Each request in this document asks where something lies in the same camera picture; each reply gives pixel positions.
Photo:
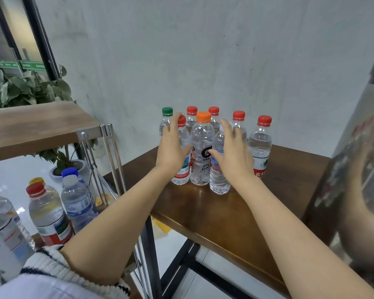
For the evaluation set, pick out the person's right hand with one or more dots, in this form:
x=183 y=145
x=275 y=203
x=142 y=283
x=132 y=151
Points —
x=238 y=162

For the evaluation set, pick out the person's right forearm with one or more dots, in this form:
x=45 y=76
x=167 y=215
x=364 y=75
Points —
x=305 y=252

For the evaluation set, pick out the yellow debris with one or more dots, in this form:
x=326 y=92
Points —
x=162 y=226

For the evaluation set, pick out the green red label plastic bottle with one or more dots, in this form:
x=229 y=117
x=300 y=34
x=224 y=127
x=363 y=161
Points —
x=239 y=115

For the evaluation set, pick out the wooden metal shelf rack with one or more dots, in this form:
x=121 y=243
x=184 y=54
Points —
x=31 y=124

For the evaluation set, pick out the green label plastic water bottle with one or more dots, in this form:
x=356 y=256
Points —
x=167 y=111

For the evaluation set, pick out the yellow label plastic bottle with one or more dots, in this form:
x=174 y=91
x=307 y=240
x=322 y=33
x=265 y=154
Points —
x=37 y=180

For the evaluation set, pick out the white cap blue label bottle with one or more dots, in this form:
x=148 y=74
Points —
x=80 y=202

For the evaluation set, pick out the person's left hand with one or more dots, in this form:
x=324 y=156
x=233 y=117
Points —
x=171 y=152

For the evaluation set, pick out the white plant pot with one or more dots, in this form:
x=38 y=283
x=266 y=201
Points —
x=72 y=170

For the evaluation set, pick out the person's striped knit sleeve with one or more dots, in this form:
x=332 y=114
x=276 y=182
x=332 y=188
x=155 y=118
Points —
x=50 y=277

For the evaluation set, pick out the orange cap clear plastic bottle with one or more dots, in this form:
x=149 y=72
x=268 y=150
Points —
x=201 y=152

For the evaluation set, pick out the green potted plant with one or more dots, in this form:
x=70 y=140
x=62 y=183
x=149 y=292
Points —
x=25 y=90

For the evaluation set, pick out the black metal table frame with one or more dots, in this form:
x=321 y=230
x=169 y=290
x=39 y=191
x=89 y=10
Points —
x=174 y=271

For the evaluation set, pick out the white-cap blue-label bottle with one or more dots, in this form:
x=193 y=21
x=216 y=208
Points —
x=219 y=182

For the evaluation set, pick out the person's left forearm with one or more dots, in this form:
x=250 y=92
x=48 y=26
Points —
x=112 y=233

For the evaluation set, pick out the stainless steel water dispenser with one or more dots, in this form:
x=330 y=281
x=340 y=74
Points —
x=355 y=196

